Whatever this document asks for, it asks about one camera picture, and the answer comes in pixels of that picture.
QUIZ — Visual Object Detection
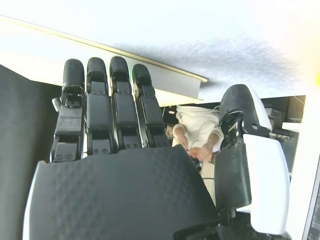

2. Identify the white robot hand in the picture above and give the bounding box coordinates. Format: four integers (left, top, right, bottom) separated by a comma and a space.
21, 56, 292, 240

